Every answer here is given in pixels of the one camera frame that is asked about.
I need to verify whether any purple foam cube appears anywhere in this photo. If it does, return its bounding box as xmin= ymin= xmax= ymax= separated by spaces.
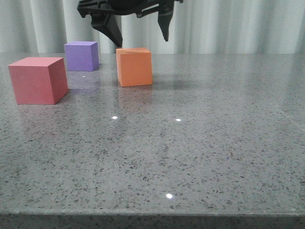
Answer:
xmin=64 ymin=42 xmax=99 ymax=72

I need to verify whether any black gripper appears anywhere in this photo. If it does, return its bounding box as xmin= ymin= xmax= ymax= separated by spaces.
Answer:
xmin=77 ymin=0 xmax=176 ymax=47

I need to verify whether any orange foam cube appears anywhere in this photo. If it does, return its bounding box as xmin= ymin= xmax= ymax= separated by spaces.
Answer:
xmin=116 ymin=48 xmax=153 ymax=87

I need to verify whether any red foam cube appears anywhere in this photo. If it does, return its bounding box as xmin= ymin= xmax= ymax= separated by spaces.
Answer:
xmin=8 ymin=57 xmax=69 ymax=104

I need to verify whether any pale green curtain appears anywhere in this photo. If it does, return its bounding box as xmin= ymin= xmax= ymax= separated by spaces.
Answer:
xmin=0 ymin=0 xmax=305 ymax=54

